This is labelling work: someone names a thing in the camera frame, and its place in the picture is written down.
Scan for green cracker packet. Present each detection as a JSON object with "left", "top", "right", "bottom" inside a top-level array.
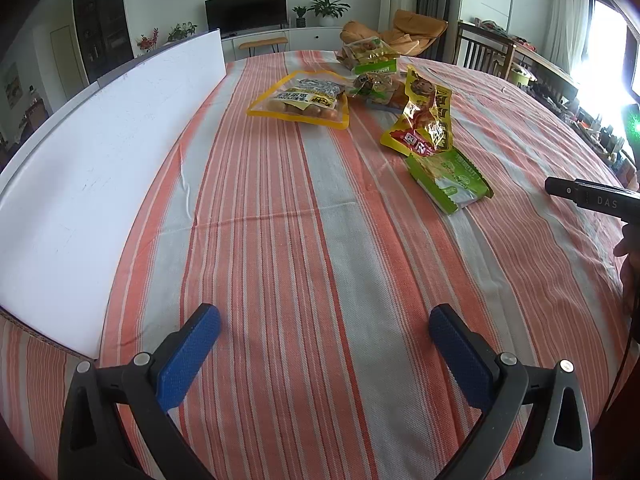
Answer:
[{"left": 406, "top": 148, "right": 494, "bottom": 214}]

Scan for green-top brown snack bag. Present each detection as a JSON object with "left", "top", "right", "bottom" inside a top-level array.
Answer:
[{"left": 346, "top": 58, "right": 408, "bottom": 110}]

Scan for clear bag mixed snacks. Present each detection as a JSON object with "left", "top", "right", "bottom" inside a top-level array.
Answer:
[{"left": 336, "top": 37, "right": 400, "bottom": 70}]

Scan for person's hand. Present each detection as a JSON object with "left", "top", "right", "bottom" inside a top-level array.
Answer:
[{"left": 614, "top": 223, "right": 640, "bottom": 314}]

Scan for yellow chicken snack bag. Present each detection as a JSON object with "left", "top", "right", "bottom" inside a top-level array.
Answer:
[{"left": 380, "top": 65, "right": 454, "bottom": 157}]

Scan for dark wooden chair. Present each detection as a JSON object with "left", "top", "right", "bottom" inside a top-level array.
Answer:
[{"left": 452, "top": 21, "right": 515, "bottom": 80}]

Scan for white cardboard box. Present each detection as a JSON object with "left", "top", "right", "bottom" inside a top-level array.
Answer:
[{"left": 1, "top": 32, "right": 226, "bottom": 358}]

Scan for orange lounge chair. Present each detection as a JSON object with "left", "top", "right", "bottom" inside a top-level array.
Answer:
[{"left": 340, "top": 10, "right": 448, "bottom": 56}]

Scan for striped orange tablecloth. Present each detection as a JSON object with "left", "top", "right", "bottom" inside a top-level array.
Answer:
[{"left": 1, "top": 51, "right": 638, "bottom": 479}]

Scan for yellow-edged egg snack bag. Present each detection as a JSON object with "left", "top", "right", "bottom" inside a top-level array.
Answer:
[{"left": 246, "top": 70, "right": 350, "bottom": 130}]

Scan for potted green plant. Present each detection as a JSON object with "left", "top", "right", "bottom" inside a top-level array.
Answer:
[{"left": 309, "top": 0, "right": 352, "bottom": 26}]

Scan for white tv cabinet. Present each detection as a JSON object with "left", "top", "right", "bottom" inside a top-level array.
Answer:
[{"left": 221, "top": 26, "right": 342, "bottom": 63}]

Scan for red flower vase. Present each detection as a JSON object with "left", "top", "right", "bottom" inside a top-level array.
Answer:
[{"left": 136, "top": 27, "right": 160, "bottom": 53}]

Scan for small wooden bench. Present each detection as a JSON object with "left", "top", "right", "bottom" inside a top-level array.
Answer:
[{"left": 238, "top": 36, "right": 288, "bottom": 58}]

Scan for black television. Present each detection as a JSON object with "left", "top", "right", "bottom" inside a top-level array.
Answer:
[{"left": 204, "top": 0, "right": 288, "bottom": 37}]

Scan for dark glass cabinet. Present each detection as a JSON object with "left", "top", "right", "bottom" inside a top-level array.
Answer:
[{"left": 73, "top": 0, "right": 134, "bottom": 84}]

